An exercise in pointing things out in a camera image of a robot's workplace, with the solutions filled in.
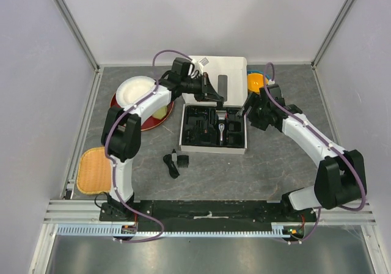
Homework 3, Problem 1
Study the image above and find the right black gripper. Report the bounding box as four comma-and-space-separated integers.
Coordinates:
236, 91, 270, 131

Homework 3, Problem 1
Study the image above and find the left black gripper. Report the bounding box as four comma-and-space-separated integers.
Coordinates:
181, 73, 222, 103

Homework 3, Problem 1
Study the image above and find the black silver hair clipper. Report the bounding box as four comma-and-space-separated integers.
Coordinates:
216, 109, 227, 146

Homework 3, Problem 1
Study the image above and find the small oil bottle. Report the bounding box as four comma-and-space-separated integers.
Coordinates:
171, 149, 177, 162

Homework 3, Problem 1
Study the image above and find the black comb guard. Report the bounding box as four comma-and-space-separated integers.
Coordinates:
177, 155, 189, 168

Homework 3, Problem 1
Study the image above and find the black charging cable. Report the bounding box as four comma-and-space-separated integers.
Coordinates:
163, 153, 181, 180

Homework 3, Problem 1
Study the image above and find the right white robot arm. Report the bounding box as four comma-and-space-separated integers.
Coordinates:
238, 84, 367, 221

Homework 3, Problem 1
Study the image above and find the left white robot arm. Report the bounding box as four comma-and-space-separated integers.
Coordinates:
101, 57, 224, 221

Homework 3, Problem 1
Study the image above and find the white clipper kit box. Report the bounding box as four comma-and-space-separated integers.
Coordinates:
179, 56, 247, 155

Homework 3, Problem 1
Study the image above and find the orange bowl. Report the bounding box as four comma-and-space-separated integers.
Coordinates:
247, 74, 264, 94

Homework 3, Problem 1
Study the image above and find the teal scalloped plate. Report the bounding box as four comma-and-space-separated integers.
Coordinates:
247, 70, 271, 82

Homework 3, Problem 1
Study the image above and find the pale yellow mug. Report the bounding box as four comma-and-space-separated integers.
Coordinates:
152, 106, 168, 120

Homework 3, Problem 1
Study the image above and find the dark red round tray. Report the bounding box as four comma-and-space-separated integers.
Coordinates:
109, 90, 175, 132

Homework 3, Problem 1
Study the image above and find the white paper plate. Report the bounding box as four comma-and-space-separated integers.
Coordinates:
115, 76, 156, 108

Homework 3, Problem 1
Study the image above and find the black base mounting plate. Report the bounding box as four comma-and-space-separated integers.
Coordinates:
99, 199, 315, 232

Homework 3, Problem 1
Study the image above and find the woven bamboo tray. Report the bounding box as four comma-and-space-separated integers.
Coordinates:
76, 146, 111, 195

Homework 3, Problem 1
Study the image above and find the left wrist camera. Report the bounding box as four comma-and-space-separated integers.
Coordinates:
191, 56, 210, 74

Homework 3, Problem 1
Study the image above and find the slotted cable duct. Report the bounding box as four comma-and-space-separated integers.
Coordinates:
57, 224, 290, 238

